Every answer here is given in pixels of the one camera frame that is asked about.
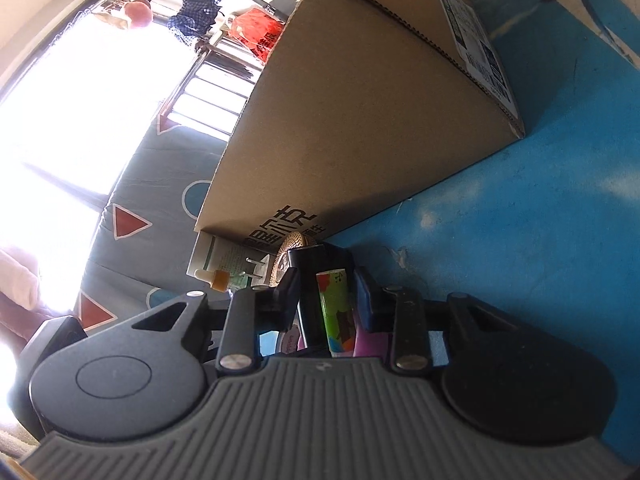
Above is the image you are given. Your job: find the metal railing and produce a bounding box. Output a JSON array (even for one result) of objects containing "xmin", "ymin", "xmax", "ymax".
[{"xmin": 162, "ymin": 30, "xmax": 268, "ymax": 142}]

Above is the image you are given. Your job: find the black cylinder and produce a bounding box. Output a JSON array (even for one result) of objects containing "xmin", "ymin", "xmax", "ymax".
[{"xmin": 286, "ymin": 244, "xmax": 328, "ymax": 352}]

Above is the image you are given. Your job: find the blue checked clothing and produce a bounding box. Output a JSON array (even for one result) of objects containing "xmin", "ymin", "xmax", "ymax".
[{"xmin": 166, "ymin": 0, "xmax": 227, "ymax": 47}]

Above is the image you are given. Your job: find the black jar with gold lid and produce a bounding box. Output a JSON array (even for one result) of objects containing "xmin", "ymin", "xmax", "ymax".
[{"xmin": 269, "ymin": 232, "xmax": 322, "ymax": 287}]

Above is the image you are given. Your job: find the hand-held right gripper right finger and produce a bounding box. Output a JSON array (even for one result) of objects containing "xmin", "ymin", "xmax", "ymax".
[{"xmin": 352, "ymin": 266, "xmax": 506, "ymax": 375}]

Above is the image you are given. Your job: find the red plastic bag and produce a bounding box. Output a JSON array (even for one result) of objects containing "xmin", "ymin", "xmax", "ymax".
[{"xmin": 229, "ymin": 6, "xmax": 284, "ymax": 62}]

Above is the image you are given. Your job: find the colourful small carton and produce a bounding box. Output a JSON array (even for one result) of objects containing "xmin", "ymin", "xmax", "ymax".
[{"xmin": 315, "ymin": 268, "xmax": 359, "ymax": 357}]

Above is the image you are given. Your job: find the white charger plug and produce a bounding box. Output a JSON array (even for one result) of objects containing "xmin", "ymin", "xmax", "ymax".
[{"xmin": 234, "ymin": 254, "xmax": 275, "ymax": 289}]

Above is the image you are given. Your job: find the grey patterned cloth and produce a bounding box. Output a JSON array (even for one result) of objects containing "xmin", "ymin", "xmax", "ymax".
[{"xmin": 74, "ymin": 109, "xmax": 232, "ymax": 333}]

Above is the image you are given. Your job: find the green dropper bottle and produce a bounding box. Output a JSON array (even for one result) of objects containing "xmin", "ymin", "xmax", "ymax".
[{"xmin": 195, "ymin": 269, "xmax": 232, "ymax": 292}]

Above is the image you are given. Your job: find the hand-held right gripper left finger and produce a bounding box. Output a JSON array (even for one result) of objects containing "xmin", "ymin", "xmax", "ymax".
[{"xmin": 131, "ymin": 266, "xmax": 301, "ymax": 376}]

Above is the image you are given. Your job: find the pink round hanging object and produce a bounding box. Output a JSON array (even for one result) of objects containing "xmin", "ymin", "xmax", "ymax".
[{"xmin": 124, "ymin": 0, "xmax": 154, "ymax": 30}]

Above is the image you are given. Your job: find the brown cardboard box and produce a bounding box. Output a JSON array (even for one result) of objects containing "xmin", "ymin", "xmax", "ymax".
[{"xmin": 194, "ymin": 0, "xmax": 526, "ymax": 256}]

